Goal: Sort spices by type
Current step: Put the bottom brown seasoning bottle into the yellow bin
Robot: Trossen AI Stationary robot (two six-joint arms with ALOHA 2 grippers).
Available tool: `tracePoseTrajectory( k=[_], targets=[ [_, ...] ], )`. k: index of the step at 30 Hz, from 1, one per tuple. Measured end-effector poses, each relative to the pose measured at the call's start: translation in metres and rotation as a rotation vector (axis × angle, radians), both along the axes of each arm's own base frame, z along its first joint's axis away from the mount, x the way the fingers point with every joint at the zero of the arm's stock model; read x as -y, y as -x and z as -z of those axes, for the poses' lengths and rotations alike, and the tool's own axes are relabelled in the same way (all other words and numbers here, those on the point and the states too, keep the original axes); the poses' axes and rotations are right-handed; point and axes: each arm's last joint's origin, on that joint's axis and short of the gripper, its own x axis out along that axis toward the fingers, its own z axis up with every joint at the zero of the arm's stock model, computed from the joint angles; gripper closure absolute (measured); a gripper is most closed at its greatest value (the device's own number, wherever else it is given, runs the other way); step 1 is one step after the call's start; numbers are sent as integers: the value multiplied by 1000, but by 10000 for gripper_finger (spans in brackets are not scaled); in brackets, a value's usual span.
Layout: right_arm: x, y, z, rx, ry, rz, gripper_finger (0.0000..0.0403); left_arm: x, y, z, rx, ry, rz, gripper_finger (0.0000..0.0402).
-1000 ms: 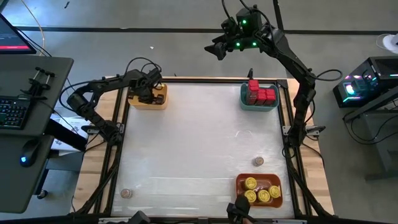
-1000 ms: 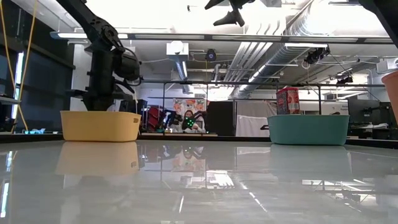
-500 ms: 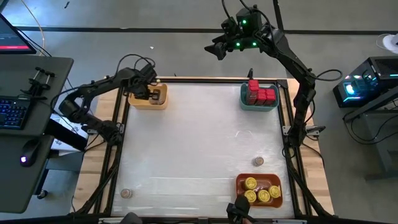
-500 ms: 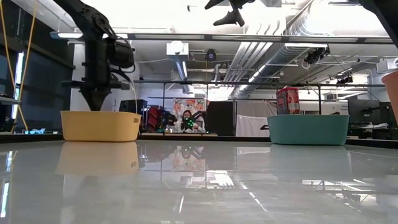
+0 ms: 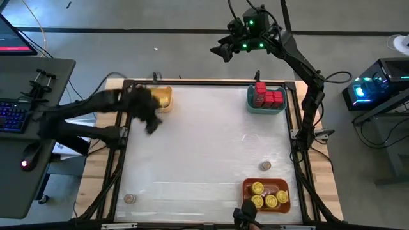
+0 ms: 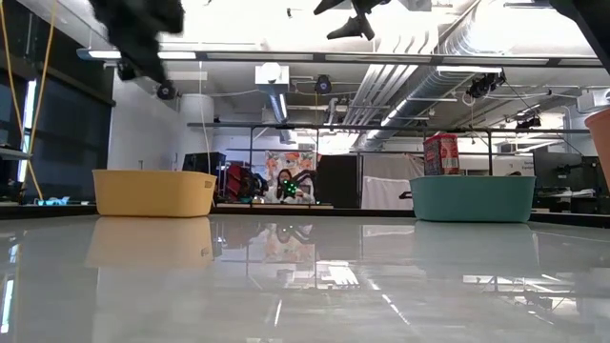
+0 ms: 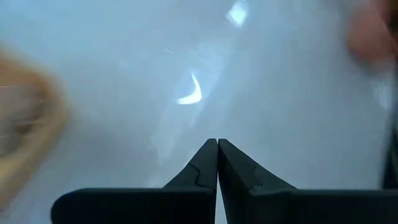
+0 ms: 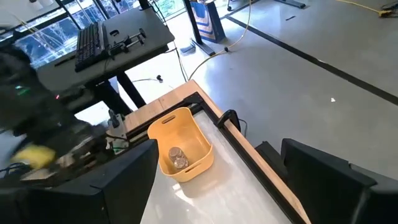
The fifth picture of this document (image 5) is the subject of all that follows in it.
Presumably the yellow plastic bin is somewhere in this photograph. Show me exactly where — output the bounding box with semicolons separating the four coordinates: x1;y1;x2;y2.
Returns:
148;85;174;114

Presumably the white round object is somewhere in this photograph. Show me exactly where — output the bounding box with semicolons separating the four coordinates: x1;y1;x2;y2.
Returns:
386;33;409;57

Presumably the orange plastic bin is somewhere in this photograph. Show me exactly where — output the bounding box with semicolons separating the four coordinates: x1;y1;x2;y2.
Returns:
242;178;291;214

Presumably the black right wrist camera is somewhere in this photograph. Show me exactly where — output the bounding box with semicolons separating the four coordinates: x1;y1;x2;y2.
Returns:
242;8;269;31

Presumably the white box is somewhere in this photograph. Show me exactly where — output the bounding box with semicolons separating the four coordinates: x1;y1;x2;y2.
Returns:
52;129;93;160

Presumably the backlit black keyboard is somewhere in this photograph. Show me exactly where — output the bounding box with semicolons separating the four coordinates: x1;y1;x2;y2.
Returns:
0;98;33;134

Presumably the grey frame bracket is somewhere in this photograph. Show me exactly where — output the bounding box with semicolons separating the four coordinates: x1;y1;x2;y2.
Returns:
289;128;336;141

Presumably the dark equipment stand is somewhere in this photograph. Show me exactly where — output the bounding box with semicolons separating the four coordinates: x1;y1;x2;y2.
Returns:
352;91;409;186

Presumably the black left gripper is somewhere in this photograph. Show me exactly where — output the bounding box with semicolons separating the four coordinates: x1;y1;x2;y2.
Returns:
127;86;163;135

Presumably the black lit computer tower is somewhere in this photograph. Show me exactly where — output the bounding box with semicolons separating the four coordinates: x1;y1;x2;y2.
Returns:
341;57;409;112

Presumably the teal plastic bin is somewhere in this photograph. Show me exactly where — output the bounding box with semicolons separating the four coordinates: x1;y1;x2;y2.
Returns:
246;84;288;115

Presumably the black computer mouse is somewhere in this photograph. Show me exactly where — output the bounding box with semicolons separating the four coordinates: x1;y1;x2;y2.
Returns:
20;142;43;173

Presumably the black clamp tool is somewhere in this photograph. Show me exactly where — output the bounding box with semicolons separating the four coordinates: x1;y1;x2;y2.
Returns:
21;68;58;104

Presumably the black aluminium table frame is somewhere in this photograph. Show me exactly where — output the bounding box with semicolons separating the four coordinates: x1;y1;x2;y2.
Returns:
72;78;344;230

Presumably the grey desk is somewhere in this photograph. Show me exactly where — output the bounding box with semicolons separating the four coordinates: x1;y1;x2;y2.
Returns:
0;57;77;220

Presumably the computer monitor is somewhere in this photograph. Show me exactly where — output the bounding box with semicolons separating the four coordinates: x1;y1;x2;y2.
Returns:
0;14;38;57

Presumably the yellow-lidded crunchy onion jar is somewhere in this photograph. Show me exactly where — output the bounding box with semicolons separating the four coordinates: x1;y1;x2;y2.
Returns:
250;181;265;196
275;190;290;204
263;194;279;209
251;195;265;210

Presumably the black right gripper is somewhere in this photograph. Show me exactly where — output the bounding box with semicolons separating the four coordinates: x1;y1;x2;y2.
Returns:
210;30;274;63

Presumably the yellow hanging cable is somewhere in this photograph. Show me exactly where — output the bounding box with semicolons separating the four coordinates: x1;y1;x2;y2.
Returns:
19;0;48;59

